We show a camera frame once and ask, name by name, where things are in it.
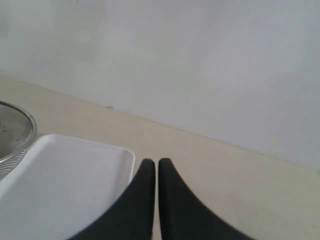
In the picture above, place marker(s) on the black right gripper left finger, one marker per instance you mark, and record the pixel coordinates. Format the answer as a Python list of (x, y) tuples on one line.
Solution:
[(131, 216)]

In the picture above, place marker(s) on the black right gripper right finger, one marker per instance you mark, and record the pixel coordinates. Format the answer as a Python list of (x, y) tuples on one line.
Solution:
[(182, 215)]

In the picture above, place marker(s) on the white plastic tray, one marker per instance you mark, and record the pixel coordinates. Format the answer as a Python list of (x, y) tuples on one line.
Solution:
[(62, 185)]

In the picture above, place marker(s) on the steel mesh strainer basket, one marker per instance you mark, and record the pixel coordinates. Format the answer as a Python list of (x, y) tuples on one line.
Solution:
[(18, 130)]

